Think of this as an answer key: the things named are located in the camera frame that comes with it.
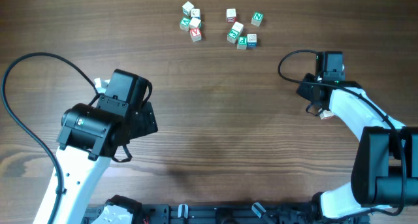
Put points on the green N letter block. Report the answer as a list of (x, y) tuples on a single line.
[(257, 19)]

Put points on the top left teal block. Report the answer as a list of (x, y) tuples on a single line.
[(187, 7)]

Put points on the green A letter block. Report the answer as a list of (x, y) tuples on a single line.
[(185, 23)]

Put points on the green J letter block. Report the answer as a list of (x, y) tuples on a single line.
[(233, 35)]

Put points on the plain top green block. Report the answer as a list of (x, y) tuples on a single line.
[(195, 23)]

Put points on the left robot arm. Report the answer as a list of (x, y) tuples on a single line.
[(89, 139)]

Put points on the blue side picture block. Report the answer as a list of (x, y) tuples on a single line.
[(252, 40)]

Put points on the red side picture block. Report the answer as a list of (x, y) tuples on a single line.
[(231, 15)]

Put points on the red V letter block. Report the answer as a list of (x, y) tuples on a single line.
[(195, 34)]

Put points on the plain block behind J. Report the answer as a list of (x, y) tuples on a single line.
[(238, 27)]

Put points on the red M letter block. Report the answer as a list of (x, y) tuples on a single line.
[(325, 114)]

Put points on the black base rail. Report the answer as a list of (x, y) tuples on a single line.
[(297, 213)]

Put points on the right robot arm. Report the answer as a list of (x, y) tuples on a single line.
[(384, 175)]

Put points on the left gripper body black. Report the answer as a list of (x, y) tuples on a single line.
[(147, 120)]

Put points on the small picture blue block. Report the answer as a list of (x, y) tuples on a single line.
[(195, 13)]

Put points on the green F letter block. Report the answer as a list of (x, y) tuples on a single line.
[(242, 43)]

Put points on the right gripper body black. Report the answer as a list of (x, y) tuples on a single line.
[(307, 91)]

